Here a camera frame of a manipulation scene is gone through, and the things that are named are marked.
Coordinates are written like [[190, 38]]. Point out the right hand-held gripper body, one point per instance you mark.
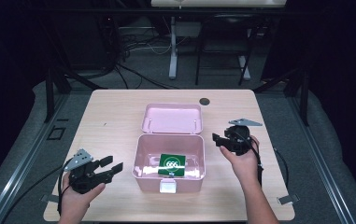
[[239, 141]]

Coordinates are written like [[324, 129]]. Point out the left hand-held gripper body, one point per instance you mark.
[[80, 180]]

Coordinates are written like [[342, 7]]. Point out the pink storage box with lid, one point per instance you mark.
[[169, 119]]

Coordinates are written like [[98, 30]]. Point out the person's left hand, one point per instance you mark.
[[76, 202]]

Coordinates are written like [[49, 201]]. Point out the person's right hand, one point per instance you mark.
[[245, 168]]

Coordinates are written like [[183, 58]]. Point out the grey table clamp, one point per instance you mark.
[[49, 198], [287, 199]]

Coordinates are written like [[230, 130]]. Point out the round dark table grommet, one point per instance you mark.
[[204, 101]]

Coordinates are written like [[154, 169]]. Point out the green card pack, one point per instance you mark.
[[172, 165]]

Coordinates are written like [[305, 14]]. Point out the black metal stand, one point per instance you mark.
[[304, 93], [50, 93]]

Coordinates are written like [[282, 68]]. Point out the black chair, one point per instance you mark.
[[225, 43]]

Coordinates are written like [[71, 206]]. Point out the white desk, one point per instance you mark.
[[216, 2]]

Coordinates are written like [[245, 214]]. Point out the black crossbar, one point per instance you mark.
[[135, 11]]

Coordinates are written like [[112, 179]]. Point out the aluminium frame rail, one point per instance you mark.
[[20, 168], [325, 174]]

